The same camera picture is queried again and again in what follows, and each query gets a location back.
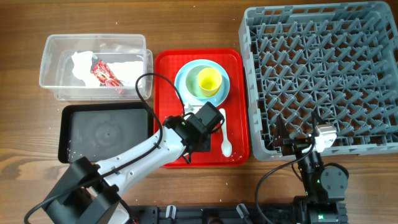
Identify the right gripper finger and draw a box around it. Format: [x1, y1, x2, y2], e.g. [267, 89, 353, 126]
[311, 111, 325, 136]
[272, 114, 292, 146]

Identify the white tissue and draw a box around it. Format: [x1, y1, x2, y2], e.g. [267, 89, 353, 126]
[107, 61, 144, 87]
[72, 51, 101, 88]

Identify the red strawberry cake wrapper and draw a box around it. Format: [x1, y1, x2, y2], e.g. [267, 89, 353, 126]
[91, 59, 125, 96]

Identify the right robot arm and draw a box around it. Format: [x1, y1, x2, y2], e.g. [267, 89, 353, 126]
[272, 112, 349, 223]

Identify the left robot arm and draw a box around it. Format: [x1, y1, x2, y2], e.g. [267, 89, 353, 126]
[41, 103, 224, 223]

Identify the grey dishwasher rack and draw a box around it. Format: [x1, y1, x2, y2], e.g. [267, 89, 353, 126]
[239, 1, 397, 161]

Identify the white plastic spoon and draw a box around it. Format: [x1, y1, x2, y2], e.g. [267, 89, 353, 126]
[220, 108, 233, 157]

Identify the light green bowl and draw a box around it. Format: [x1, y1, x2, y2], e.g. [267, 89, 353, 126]
[186, 65, 213, 98]

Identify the light blue plate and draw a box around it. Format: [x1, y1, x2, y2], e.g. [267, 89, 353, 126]
[174, 59, 230, 107]

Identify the yellow plastic cup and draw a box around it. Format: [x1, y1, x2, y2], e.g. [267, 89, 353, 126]
[197, 67, 223, 97]

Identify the black plastic tray bin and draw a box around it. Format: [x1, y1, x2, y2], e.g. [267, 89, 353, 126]
[58, 102, 154, 164]

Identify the clear plastic bin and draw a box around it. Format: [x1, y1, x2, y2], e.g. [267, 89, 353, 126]
[39, 34, 154, 101]

